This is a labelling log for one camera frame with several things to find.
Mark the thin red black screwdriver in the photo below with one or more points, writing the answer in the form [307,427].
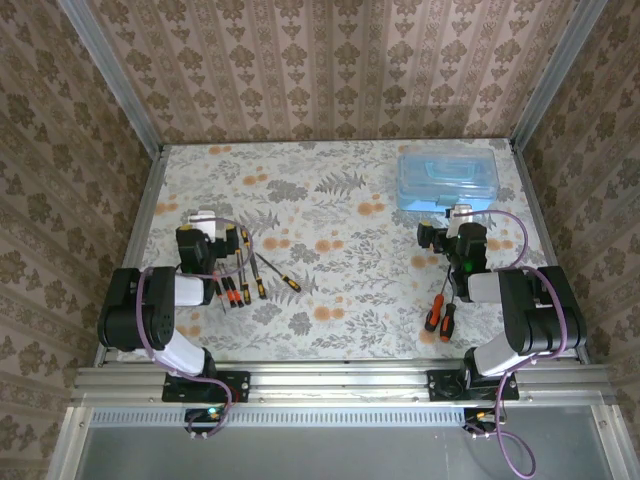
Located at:
[220,292]

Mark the yellow black screwdriver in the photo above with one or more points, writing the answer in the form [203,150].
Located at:
[262,289]
[245,295]
[291,283]

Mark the transparent blue tool box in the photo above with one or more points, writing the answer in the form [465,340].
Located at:
[445,175]

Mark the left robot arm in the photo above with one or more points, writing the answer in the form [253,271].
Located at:
[130,310]

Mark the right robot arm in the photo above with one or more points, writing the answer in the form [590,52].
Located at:
[540,320]

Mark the grey metal panel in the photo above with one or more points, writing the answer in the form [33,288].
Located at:
[325,455]

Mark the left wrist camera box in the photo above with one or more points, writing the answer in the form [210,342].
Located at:
[205,220]

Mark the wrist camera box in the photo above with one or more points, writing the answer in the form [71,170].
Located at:
[205,220]
[457,220]

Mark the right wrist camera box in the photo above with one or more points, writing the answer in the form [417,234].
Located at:
[457,220]

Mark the aluminium table side rail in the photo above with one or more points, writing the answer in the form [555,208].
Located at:
[541,225]
[134,250]

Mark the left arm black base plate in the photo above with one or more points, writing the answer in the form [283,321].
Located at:
[240,387]

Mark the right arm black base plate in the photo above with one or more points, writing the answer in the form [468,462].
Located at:
[437,390]

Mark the aluminium mounting rail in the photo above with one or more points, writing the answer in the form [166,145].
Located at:
[340,382]

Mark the aluminium frame post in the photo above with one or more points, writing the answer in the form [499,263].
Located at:
[111,75]
[555,75]

